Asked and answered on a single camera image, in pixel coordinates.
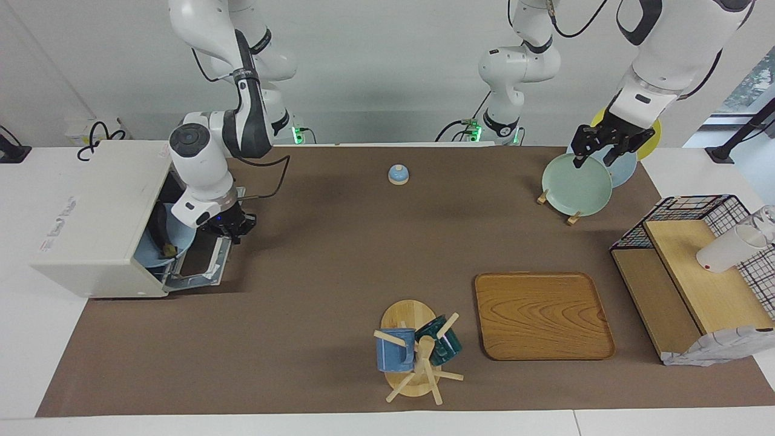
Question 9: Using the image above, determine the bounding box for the wooden plate rack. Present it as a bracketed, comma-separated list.
[536, 189, 582, 226]

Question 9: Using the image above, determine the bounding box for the dark purple eggplant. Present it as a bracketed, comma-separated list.
[150, 208, 178, 259]

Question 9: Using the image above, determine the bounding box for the white power strip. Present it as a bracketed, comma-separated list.
[65, 118, 131, 146]

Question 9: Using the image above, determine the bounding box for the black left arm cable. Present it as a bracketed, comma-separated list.
[507, 0, 609, 40]

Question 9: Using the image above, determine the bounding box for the black oven power cable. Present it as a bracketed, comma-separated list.
[77, 121, 128, 161]

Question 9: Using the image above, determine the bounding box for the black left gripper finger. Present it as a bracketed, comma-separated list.
[572, 125, 599, 170]
[602, 137, 632, 168]

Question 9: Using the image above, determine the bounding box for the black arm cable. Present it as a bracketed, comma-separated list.
[507, 0, 609, 40]
[191, 47, 291, 200]

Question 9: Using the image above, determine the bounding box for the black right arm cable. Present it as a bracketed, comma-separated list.
[191, 47, 291, 200]

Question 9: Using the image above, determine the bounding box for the blue mug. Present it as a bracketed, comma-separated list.
[375, 328, 417, 372]

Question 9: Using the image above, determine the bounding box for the clear glass cup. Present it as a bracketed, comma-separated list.
[751, 205, 775, 246]

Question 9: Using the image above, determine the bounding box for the yellow plate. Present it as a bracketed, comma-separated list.
[592, 109, 662, 161]

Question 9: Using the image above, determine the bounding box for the grey patterned cloth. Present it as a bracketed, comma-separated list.
[662, 326, 775, 367]

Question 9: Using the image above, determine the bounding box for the white cup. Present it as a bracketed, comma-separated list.
[696, 224, 765, 273]

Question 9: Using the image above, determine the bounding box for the wooden serving tray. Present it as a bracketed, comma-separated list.
[474, 272, 616, 362]

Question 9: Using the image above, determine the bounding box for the wooden mug tree stand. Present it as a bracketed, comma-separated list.
[373, 300, 464, 405]

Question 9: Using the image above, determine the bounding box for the dark green mug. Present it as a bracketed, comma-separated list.
[415, 315, 463, 366]

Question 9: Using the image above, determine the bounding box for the wire and wood shelf rack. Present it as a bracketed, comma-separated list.
[610, 194, 775, 364]

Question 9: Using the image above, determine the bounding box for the brown table mat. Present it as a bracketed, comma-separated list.
[35, 145, 775, 417]

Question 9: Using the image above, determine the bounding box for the mint green plate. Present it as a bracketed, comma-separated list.
[541, 153, 613, 217]

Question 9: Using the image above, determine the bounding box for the black left base cable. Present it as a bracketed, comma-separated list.
[435, 91, 492, 144]

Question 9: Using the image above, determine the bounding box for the white toaster oven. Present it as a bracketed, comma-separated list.
[31, 140, 182, 299]

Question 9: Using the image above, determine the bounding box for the pale blue racked plate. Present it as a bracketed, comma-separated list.
[569, 142, 638, 188]

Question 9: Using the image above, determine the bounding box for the light blue round plate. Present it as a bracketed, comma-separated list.
[134, 203, 198, 269]

